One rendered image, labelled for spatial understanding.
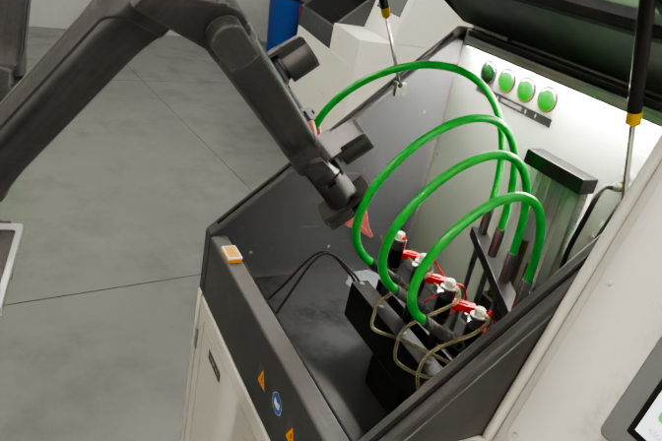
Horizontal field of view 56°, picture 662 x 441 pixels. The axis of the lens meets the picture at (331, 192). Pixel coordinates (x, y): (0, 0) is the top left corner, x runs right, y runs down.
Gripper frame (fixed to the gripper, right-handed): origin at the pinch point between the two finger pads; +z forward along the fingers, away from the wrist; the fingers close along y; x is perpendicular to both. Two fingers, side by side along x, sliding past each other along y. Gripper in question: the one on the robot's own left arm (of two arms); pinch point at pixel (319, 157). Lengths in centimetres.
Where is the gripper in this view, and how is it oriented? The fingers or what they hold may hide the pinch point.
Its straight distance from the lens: 115.6
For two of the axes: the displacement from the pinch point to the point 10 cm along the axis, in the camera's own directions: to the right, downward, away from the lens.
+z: 5.6, 8.3, 0.3
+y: 1.8, -1.6, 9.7
